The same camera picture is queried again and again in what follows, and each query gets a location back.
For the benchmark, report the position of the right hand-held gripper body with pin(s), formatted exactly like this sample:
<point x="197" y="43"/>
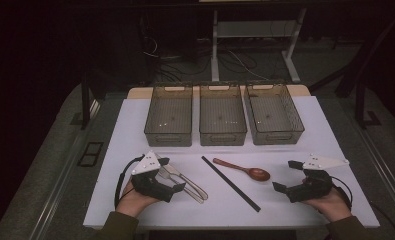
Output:
<point x="313" y="188"/>

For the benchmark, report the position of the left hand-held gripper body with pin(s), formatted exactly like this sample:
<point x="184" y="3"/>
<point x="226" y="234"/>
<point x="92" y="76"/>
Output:
<point x="146" y="165"/>

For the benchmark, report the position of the metal fork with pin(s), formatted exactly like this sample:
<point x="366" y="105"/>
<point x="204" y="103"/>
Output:
<point x="193" y="185"/>
<point x="188" y="193"/>

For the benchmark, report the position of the red-brown wooden spoon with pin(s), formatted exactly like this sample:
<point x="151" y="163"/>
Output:
<point x="260" y="174"/>

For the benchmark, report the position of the clear brown plastic bin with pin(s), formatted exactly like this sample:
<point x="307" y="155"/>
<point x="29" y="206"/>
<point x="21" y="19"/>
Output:
<point x="272" y="115"/>
<point x="169" y="115"/>
<point x="222" y="115"/>

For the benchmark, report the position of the person's right hand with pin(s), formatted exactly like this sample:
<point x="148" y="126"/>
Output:
<point x="331" y="203"/>

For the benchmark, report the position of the person's left hand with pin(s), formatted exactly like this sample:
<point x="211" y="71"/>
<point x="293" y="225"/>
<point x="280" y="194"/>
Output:
<point x="133" y="201"/>

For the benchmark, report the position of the white table mat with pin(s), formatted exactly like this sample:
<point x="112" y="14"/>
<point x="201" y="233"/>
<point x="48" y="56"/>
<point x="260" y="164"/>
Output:
<point x="218" y="203"/>

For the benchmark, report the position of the black metal stand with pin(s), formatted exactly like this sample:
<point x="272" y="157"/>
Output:
<point x="360" y="106"/>
<point x="85" y="106"/>

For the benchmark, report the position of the white metal stand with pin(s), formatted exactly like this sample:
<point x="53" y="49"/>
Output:
<point x="215" y="50"/>

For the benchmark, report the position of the aluminium frame rail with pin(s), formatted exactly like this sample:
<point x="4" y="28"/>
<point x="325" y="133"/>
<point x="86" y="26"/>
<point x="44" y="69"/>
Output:
<point x="385" y="166"/>
<point x="60" y="186"/>

